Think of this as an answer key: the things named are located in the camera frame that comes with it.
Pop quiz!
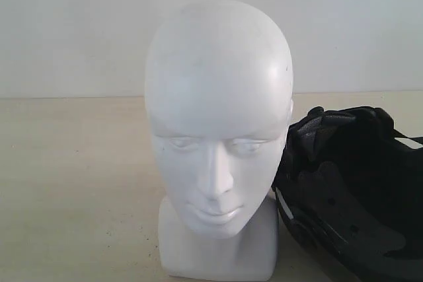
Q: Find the black helmet with tinted visor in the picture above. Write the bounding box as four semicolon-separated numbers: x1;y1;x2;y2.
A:
272;106;422;281

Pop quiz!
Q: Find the white mannequin head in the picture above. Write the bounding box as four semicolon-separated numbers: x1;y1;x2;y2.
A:
145;0;293;281

